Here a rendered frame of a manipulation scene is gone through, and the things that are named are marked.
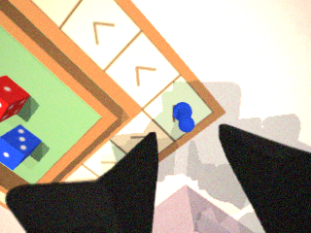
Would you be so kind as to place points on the red die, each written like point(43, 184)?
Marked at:
point(12, 98)

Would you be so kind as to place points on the blue pawn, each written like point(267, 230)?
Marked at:
point(182, 112)

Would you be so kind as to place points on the blue die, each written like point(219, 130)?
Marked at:
point(16, 145)

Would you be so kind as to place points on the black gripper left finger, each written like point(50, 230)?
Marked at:
point(122, 199)

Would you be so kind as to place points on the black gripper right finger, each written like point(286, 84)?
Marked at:
point(276, 179)

